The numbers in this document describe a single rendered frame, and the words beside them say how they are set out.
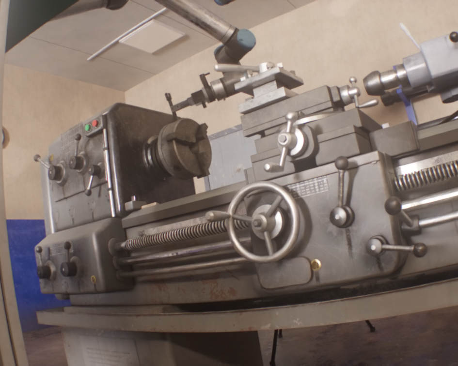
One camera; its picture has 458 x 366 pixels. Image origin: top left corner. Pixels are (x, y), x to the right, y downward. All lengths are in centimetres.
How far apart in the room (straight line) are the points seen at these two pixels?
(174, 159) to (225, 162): 361
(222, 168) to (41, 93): 267
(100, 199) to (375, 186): 116
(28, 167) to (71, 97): 135
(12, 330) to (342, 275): 75
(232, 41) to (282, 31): 365
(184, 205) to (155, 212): 14
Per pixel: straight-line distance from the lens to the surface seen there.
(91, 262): 163
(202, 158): 174
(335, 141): 103
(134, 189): 174
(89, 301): 198
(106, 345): 182
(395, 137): 114
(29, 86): 576
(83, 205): 188
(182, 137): 169
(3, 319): 81
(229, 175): 523
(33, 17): 120
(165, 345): 155
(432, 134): 114
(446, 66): 136
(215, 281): 143
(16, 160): 529
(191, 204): 144
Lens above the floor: 63
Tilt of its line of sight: 10 degrees up
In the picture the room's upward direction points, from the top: 10 degrees counter-clockwise
